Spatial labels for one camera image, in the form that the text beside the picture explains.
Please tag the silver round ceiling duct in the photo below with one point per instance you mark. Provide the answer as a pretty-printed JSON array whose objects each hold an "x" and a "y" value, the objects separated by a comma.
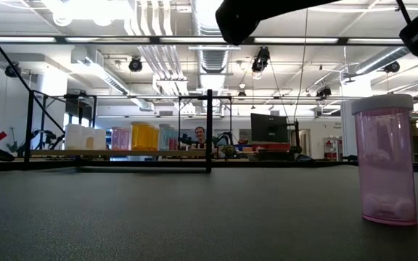
[
  {"x": 379, "y": 59},
  {"x": 212, "y": 61}
]

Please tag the small white-capped pill bottle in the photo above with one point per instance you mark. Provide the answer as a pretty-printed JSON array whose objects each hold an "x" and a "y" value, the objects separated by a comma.
[{"x": 126, "y": 139}]

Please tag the black metal rig frame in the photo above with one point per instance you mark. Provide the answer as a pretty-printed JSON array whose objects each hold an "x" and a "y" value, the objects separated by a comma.
[{"x": 209, "y": 127}]

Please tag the black ceiling spotlight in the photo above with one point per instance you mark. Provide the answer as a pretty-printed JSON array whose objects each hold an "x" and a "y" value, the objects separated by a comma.
[
  {"x": 135, "y": 65},
  {"x": 12, "y": 70},
  {"x": 261, "y": 59},
  {"x": 392, "y": 67},
  {"x": 324, "y": 91}
]

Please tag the translucent white pill bottle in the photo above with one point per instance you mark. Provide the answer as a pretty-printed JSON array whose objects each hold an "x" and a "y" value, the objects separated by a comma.
[{"x": 73, "y": 137}]

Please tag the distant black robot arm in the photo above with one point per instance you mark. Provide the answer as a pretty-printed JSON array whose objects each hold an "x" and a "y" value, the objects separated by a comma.
[{"x": 49, "y": 137}]

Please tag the white rectangular ceiling duct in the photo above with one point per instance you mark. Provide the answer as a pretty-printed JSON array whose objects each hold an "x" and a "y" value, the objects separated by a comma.
[{"x": 103, "y": 76}]

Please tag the orange pill bottle white cap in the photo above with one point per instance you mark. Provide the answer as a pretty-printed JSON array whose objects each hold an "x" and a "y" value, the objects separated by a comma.
[{"x": 154, "y": 139}]

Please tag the distant shelf rack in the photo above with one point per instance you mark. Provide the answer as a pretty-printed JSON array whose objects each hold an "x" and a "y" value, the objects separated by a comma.
[{"x": 331, "y": 148}]

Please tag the black monitor stand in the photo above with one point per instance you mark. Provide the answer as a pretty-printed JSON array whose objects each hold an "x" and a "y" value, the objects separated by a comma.
[{"x": 297, "y": 137}]

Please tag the person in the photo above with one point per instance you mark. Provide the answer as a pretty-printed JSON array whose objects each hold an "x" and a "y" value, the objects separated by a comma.
[{"x": 200, "y": 133}]

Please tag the small potted plant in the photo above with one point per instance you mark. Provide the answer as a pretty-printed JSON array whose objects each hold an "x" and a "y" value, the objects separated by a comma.
[{"x": 228, "y": 150}]

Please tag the light blue pill bottle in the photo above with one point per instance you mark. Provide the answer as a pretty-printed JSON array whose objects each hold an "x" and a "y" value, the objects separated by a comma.
[{"x": 164, "y": 137}]

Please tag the red storage bins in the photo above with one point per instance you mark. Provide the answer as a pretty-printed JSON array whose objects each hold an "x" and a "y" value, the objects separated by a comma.
[{"x": 270, "y": 146}]

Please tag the pink translucent pill bottle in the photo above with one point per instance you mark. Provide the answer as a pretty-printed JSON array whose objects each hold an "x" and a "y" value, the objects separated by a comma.
[
  {"x": 385, "y": 163},
  {"x": 116, "y": 139}
]

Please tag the black computer monitor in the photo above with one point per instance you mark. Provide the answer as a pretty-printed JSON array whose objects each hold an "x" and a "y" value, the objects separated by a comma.
[{"x": 269, "y": 127}]

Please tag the white bottle with beige pills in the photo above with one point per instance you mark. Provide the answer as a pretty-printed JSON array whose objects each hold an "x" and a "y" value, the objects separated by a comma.
[{"x": 88, "y": 136}]

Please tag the clear bottle with red pills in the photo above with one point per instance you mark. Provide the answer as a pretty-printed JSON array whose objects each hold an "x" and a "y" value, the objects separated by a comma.
[{"x": 173, "y": 143}]

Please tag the opaque white pill bottle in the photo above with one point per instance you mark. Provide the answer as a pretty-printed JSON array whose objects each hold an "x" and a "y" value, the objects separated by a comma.
[{"x": 100, "y": 139}]

